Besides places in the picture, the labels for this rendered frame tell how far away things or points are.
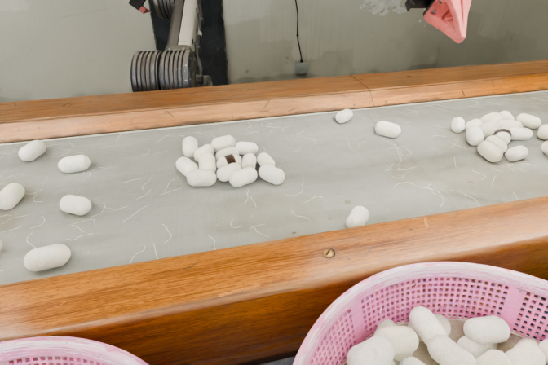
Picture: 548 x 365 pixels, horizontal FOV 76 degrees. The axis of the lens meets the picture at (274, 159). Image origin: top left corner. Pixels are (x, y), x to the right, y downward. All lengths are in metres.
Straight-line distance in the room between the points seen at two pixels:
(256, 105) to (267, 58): 1.97
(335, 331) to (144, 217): 0.23
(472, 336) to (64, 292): 0.30
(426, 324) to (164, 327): 0.19
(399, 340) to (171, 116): 0.44
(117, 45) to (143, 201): 2.15
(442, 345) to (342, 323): 0.07
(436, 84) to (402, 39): 2.19
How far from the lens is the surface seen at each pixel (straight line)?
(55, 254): 0.36
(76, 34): 2.56
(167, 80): 0.77
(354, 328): 0.29
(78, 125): 0.61
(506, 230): 0.38
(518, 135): 0.61
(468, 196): 0.45
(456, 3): 0.63
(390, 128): 0.53
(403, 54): 2.94
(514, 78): 0.84
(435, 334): 0.30
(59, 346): 0.28
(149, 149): 0.52
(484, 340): 0.32
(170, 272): 0.30
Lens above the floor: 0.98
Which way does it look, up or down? 31 degrees down
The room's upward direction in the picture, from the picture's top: 1 degrees counter-clockwise
